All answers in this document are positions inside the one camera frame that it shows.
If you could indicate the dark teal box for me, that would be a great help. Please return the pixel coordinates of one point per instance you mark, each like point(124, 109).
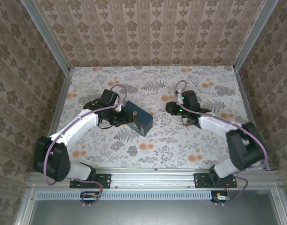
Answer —
point(141, 118)

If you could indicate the grey metal sheet panel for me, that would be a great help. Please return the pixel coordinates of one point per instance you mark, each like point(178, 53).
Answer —
point(153, 212)

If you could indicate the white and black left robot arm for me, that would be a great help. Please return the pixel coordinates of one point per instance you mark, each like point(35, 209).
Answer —
point(85, 124)

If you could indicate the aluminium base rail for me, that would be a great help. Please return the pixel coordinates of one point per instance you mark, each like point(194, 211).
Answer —
point(153, 177)

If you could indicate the small connector board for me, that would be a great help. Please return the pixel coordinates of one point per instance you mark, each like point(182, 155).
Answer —
point(221, 198)
point(90, 196)

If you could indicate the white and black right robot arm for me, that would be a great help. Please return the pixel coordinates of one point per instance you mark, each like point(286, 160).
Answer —
point(216, 123)

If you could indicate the aluminium table side rail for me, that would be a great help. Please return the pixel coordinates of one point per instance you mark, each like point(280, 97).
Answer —
point(61, 98)
point(245, 100)

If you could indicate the aluminium frame post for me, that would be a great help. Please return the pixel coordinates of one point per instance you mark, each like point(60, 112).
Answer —
point(253, 35)
point(47, 37)

